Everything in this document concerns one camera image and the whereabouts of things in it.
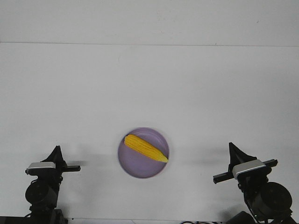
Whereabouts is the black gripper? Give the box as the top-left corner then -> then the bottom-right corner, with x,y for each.
213,142 -> 278,184
39,146 -> 81,180

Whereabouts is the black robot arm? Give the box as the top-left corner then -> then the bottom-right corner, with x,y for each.
213,142 -> 295,224
21,146 -> 81,224

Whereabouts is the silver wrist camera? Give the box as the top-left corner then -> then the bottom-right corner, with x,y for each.
232,159 -> 266,180
25,161 -> 56,176

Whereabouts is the purple round plate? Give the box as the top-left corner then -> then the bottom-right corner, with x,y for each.
118,127 -> 170,179

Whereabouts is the yellow corn cob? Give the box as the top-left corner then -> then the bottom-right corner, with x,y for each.
124,134 -> 168,163

